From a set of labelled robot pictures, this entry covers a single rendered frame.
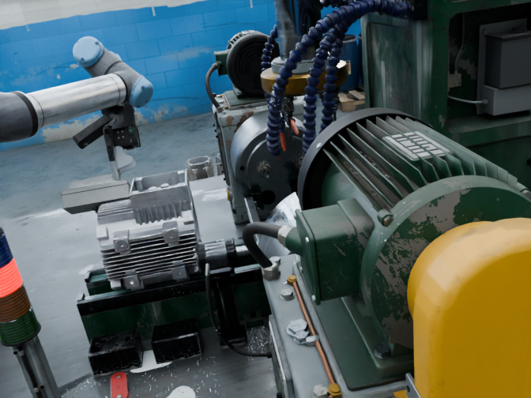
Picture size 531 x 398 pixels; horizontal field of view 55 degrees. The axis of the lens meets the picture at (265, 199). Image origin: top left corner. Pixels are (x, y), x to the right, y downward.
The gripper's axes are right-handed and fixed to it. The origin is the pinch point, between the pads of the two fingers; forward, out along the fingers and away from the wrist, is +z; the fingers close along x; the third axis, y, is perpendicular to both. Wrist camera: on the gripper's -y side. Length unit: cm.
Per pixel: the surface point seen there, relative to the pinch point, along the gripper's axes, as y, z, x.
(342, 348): 35, 48, -80
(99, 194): -3.9, 4.9, -3.5
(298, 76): 45, 1, -43
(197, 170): 14, -68, 223
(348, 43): 204, -241, 394
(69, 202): -11.5, 5.6, -3.5
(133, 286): 5.0, 31.6, -22.2
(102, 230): 1.2, 19.9, -27.4
